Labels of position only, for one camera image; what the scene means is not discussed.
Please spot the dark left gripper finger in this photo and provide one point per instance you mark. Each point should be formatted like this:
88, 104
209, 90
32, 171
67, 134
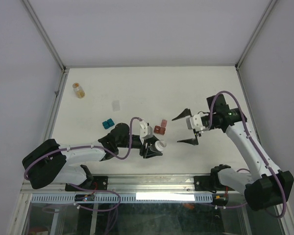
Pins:
150, 152
153, 140

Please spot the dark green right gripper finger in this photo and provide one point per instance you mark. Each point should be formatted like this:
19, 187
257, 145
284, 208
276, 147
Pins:
185, 113
193, 141

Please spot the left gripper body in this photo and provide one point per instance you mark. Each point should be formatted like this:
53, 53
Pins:
143, 150

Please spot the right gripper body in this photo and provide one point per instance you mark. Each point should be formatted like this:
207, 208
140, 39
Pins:
208, 121

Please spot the white pill bottle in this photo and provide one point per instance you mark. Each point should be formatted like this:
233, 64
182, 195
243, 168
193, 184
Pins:
160, 145

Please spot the red pill box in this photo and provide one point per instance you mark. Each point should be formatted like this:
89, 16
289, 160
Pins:
161, 129

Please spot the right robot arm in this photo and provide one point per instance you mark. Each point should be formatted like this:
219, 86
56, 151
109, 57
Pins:
266, 185

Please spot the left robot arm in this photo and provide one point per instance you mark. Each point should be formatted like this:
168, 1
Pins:
51, 162

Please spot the small glass vial orange pills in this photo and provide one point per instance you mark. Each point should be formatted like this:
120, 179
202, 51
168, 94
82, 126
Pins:
78, 90

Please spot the teal pill box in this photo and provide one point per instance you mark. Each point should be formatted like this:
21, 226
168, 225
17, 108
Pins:
108, 124

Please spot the clear plastic pill box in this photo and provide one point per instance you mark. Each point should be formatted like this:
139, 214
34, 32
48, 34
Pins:
116, 106

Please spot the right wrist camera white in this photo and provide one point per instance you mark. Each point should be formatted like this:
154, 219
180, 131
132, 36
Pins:
195, 123

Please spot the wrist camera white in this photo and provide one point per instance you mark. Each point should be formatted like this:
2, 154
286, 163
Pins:
145, 130
195, 123

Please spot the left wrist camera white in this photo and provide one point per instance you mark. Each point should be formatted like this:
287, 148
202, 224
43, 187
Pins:
145, 130

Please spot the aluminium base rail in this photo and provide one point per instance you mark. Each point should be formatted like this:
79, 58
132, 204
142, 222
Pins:
133, 183

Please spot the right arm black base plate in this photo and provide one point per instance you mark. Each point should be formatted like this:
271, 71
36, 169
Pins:
205, 183

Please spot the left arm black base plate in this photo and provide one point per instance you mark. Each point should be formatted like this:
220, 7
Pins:
97, 182

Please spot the grey slotted cable duct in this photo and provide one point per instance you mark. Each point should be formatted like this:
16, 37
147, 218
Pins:
140, 197

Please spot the aluminium frame post right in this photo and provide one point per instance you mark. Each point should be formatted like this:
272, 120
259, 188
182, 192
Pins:
256, 32

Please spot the aluminium frame post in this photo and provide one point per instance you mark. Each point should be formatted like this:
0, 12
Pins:
43, 34
256, 32

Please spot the aluminium frame post left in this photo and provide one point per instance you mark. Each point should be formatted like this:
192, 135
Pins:
43, 34

